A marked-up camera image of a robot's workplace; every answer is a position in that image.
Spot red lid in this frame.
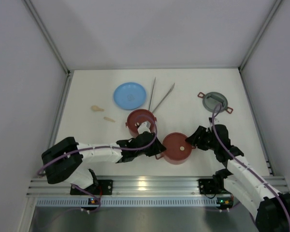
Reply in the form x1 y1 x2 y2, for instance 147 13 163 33
161 132 192 164
127 109 158 133

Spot long metal tongs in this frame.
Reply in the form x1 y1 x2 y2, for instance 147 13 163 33
148 77 175 113

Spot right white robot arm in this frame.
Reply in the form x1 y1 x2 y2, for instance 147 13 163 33
186 124 290 232

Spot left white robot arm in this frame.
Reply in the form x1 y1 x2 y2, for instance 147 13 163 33
38 121 166 189

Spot blue plate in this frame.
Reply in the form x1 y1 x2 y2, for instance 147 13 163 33
113 82 147 110

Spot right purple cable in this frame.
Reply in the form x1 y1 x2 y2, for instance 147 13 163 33
211 103 290 232

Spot purple cable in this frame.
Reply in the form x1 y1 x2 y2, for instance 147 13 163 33
211 103 290 232
36 115 158 213

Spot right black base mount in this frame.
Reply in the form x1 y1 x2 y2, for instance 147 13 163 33
198 178 217 195

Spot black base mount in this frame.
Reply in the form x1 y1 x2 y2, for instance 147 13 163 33
70 179 113 195
198 178 217 195

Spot grey lid with handle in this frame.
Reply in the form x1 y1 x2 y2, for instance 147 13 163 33
197 92 233 114

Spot perforated cable duct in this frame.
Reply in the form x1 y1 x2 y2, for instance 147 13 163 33
36 197 233 208

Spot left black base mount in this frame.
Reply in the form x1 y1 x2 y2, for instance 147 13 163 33
70 179 113 195

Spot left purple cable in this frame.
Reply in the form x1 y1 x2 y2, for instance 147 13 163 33
36 115 158 213

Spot aluminium front rail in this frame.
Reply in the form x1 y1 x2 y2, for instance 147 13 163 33
27 176 210 197

